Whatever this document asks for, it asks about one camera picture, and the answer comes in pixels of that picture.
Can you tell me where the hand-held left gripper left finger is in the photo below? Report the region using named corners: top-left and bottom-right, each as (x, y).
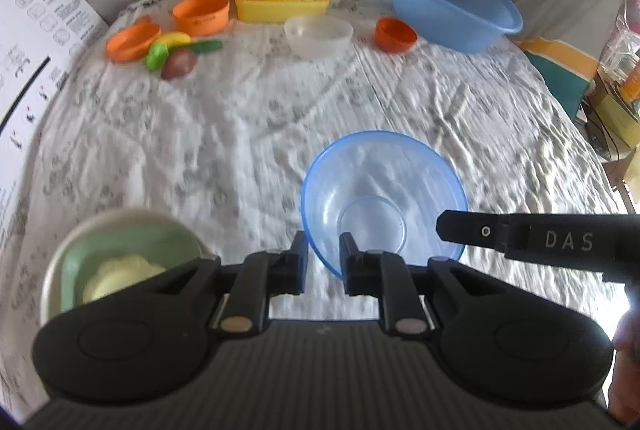
top-left (145, 230), bottom-right (311, 336)

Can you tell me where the person's right hand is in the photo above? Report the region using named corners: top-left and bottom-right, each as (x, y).
top-left (606, 310), bottom-right (640, 427)

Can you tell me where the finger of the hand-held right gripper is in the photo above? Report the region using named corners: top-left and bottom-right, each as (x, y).
top-left (436, 209), bottom-right (508, 252)

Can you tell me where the large blue plastic basin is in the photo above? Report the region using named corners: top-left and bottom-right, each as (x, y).
top-left (386, 0), bottom-right (524, 54)

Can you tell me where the dark orange small bowl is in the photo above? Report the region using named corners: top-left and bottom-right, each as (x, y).
top-left (375, 17), bottom-right (418, 55)

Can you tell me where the clear blue plastic bowl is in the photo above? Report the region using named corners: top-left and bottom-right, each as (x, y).
top-left (300, 130), bottom-right (469, 281)

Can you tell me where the brown toy fruit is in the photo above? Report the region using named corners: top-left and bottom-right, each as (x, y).
top-left (160, 47), bottom-right (195, 81)

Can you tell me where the green toy fruit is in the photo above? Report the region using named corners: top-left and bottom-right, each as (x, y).
top-left (143, 43), bottom-right (170, 71)

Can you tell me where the green bowl with food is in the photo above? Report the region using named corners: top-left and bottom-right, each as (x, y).
top-left (39, 209), bottom-right (216, 326)

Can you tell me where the orange small dish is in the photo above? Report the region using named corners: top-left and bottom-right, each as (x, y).
top-left (106, 23), bottom-right (162, 63)

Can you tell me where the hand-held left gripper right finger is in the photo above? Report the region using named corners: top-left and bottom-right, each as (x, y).
top-left (339, 231), bottom-right (501, 336)

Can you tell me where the yellow toy banana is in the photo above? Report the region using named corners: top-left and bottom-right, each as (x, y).
top-left (152, 32), bottom-right (192, 54)

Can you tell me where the white printed instruction sheet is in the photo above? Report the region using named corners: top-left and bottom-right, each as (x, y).
top-left (0, 0), bottom-right (108, 231)

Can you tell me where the white printed blanket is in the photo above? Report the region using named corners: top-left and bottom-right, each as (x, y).
top-left (0, 0), bottom-right (631, 421)

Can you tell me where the yellow cardboard box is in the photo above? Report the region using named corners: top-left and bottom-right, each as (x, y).
top-left (580, 90), bottom-right (640, 161)

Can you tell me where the light orange cup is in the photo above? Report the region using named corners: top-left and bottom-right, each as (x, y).
top-left (172, 0), bottom-right (231, 37)

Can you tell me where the clear plastic bag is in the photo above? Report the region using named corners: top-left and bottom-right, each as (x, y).
top-left (597, 0), bottom-right (640, 84)

